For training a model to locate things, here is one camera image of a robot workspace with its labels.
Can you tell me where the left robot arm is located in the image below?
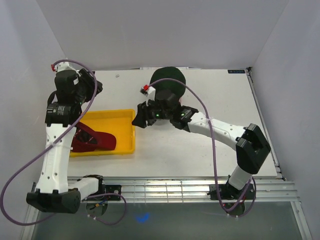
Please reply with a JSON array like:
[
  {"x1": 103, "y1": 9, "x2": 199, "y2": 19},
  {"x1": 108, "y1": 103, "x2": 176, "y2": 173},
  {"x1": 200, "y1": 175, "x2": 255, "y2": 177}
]
[{"x1": 26, "y1": 69, "x2": 117, "y2": 214}]

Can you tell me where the dark green baseball cap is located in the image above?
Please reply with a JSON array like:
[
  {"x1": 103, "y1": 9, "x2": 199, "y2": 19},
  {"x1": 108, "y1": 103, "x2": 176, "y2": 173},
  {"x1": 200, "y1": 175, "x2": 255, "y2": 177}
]
[{"x1": 149, "y1": 66, "x2": 186, "y2": 103}]

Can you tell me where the yellow plastic tray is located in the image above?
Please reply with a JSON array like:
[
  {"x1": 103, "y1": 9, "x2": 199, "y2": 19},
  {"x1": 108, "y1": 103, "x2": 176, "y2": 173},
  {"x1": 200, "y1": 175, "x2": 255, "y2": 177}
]
[{"x1": 70, "y1": 109, "x2": 135, "y2": 158}]

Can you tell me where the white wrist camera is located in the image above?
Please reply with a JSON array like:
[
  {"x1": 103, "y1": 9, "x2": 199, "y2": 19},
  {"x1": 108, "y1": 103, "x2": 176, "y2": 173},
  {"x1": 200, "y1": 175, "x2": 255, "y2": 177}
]
[
  {"x1": 51, "y1": 61, "x2": 76, "y2": 73},
  {"x1": 140, "y1": 84, "x2": 156, "y2": 98}
]

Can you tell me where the aluminium frame rail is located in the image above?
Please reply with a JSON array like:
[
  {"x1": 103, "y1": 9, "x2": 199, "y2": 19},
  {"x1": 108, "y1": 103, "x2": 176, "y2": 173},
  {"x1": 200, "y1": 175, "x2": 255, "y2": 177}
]
[{"x1": 103, "y1": 177, "x2": 301, "y2": 204}]

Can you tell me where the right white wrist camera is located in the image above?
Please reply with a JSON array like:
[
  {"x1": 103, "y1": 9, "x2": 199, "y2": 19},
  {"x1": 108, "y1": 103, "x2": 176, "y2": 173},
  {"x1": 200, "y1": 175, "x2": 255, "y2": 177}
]
[{"x1": 140, "y1": 84, "x2": 156, "y2": 98}]

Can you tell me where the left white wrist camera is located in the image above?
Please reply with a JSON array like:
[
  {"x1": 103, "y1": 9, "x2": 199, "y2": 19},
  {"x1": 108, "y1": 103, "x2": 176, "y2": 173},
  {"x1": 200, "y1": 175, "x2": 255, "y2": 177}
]
[{"x1": 51, "y1": 61, "x2": 76, "y2": 73}]

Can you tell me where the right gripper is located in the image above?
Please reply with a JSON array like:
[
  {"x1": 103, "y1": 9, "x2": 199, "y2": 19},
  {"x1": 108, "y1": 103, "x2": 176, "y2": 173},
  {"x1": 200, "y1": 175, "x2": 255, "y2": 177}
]
[{"x1": 131, "y1": 98, "x2": 172, "y2": 129}]

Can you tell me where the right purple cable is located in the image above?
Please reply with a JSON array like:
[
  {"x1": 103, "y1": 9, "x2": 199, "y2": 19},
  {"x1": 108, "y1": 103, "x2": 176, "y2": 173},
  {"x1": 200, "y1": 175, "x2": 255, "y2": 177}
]
[{"x1": 143, "y1": 77, "x2": 257, "y2": 220}]

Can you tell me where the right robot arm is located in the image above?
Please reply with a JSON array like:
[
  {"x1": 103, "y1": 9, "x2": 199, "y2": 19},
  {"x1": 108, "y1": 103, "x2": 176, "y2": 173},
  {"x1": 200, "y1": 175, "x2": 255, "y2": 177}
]
[{"x1": 132, "y1": 85, "x2": 271, "y2": 199}]

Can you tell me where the red baseball cap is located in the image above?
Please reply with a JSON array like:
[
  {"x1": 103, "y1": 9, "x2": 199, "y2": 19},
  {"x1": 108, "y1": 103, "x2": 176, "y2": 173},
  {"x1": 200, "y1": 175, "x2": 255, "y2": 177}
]
[{"x1": 71, "y1": 122, "x2": 117, "y2": 153}]

